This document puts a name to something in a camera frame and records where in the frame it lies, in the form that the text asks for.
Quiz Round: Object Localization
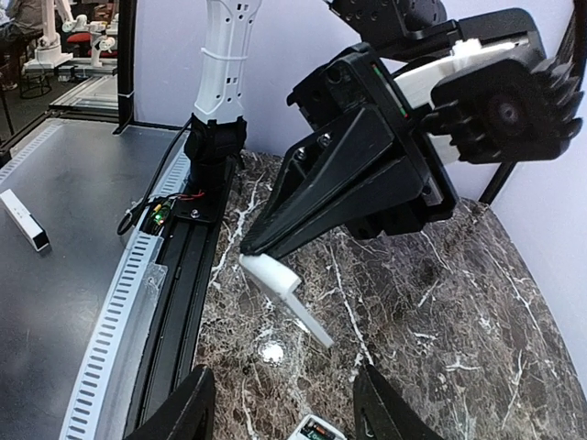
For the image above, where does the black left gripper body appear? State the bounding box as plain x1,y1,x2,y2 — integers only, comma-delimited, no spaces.
288,43,457,238

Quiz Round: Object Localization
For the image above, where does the white slotted cable duct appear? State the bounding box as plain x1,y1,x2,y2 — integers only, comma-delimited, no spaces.
59,150,192,440

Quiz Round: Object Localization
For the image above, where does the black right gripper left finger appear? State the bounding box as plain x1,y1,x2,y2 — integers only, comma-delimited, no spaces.
126,365,216,440

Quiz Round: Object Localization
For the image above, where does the black left front post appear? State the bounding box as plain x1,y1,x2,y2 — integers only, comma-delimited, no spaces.
113,0,138,135

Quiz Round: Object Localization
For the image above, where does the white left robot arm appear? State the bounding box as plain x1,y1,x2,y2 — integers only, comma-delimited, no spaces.
184,1,457,259

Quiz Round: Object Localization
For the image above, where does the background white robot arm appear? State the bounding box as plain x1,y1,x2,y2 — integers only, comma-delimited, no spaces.
23,0,116,73

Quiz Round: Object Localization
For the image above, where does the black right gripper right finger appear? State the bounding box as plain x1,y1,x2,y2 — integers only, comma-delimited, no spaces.
353,365,440,440

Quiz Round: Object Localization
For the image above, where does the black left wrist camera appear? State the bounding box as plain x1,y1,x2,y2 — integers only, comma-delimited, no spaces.
395,38,584,164

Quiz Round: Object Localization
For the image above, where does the white battery cover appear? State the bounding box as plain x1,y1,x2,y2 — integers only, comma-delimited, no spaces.
238,254,334,348

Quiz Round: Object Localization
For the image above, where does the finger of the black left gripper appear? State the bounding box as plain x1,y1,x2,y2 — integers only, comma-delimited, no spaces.
240,150,425,257
269,105,393,229

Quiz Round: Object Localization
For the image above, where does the small white black box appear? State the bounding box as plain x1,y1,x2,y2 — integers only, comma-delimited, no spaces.
1,189,50,252

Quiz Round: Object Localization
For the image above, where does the white and red remote control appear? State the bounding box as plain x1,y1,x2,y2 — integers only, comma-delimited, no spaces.
288,414,347,440

